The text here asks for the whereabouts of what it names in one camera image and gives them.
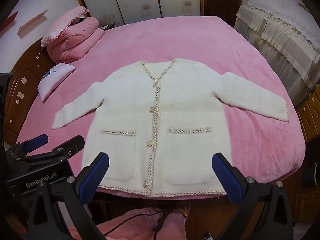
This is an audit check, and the small white printed pillow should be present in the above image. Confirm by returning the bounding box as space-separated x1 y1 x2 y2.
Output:
37 63 76 102

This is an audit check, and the pale wooden wall shelf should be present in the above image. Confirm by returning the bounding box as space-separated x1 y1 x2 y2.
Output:
17 10 48 36

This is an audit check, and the pink pillow with lace trim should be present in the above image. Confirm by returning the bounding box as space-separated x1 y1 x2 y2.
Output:
40 5 90 48

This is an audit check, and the black round object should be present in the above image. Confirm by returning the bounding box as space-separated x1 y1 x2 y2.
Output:
301 162 320 188

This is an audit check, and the wooden cabinet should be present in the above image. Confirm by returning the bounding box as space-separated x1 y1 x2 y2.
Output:
296 84 320 143

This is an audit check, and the white fluffy cardigan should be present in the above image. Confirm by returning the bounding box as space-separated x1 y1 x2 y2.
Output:
52 57 290 198

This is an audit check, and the person's pink fleece clothing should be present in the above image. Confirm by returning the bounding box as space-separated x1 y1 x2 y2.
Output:
67 200 200 240

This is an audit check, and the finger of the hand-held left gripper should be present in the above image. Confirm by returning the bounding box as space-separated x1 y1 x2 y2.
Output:
21 134 49 153
56 135 85 157

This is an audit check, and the pink fleece bed blanket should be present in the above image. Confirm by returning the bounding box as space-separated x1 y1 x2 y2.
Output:
16 16 307 200

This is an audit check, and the red wall shelf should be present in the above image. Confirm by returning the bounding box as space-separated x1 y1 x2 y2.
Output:
0 11 18 33

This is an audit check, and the black cable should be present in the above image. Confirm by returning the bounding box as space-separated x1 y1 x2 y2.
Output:
102 206 170 240

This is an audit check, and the wooden bed headboard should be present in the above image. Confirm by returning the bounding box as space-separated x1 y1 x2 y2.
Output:
4 36 54 140

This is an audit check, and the folded pink quilt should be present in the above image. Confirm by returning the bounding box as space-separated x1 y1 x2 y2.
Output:
47 17 105 64

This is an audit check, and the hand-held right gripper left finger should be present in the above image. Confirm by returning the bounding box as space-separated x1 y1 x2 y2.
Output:
27 152 110 240

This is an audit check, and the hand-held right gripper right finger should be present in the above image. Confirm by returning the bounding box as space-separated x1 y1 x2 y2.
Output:
211 152 293 240

